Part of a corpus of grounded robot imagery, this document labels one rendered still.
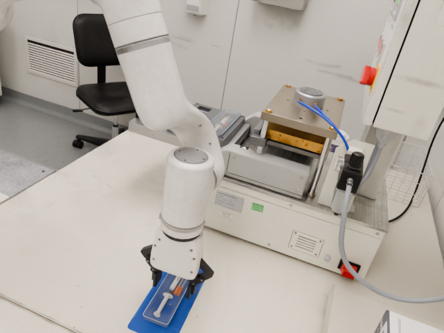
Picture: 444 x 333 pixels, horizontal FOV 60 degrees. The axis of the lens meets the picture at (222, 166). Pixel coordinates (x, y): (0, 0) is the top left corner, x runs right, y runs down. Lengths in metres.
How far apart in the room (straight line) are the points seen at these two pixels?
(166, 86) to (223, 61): 2.02
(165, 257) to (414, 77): 0.59
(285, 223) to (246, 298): 0.21
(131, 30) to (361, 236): 0.68
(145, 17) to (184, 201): 0.30
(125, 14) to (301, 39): 1.94
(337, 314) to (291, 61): 1.87
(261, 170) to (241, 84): 1.74
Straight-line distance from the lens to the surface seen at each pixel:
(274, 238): 1.02
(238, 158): 0.94
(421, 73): 0.84
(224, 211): 1.01
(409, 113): 0.85
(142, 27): 0.62
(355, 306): 0.94
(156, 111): 0.63
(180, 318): 0.86
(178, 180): 0.66
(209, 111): 1.16
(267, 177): 0.94
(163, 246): 0.77
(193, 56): 2.72
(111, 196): 1.17
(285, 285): 0.98
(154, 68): 0.62
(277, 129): 0.96
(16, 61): 3.71
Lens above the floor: 1.42
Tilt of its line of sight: 29 degrees down
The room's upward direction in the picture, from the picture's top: 10 degrees clockwise
